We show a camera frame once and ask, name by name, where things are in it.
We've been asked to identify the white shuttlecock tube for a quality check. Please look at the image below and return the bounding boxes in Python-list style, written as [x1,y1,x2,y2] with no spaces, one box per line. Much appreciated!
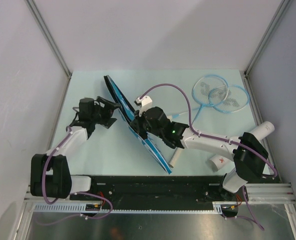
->
[207,120,275,173]

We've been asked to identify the aluminium frame post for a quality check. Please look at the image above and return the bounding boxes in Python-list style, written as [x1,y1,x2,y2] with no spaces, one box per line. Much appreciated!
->
[24,0,72,80]
[243,0,293,77]

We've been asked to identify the left aluminium frame post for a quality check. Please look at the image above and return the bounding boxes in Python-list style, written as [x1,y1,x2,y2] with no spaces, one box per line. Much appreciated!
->
[24,0,72,80]

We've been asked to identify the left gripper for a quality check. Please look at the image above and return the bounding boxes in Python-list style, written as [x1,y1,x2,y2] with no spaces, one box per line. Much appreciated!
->
[91,96,122,129]

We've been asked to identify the right aluminium frame post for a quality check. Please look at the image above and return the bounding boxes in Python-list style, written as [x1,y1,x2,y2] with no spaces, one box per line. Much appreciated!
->
[243,0,293,77]

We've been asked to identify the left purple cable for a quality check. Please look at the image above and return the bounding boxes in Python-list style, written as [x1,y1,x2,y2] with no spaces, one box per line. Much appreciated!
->
[35,126,113,226]

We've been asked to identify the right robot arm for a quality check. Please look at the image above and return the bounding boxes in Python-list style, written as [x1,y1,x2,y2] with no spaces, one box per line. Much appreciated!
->
[130,107,274,201]

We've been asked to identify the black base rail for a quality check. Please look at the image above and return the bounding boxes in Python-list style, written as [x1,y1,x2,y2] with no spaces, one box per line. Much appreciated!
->
[70,175,247,213]

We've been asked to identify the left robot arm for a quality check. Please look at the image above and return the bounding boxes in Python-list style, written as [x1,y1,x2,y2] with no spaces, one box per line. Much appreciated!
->
[30,96,121,205]

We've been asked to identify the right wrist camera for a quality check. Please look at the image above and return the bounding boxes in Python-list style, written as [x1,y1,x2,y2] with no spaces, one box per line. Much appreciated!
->
[134,95,153,117]

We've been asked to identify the blue racket bag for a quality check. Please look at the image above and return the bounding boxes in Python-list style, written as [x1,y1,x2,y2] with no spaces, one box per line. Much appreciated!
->
[104,75,172,174]

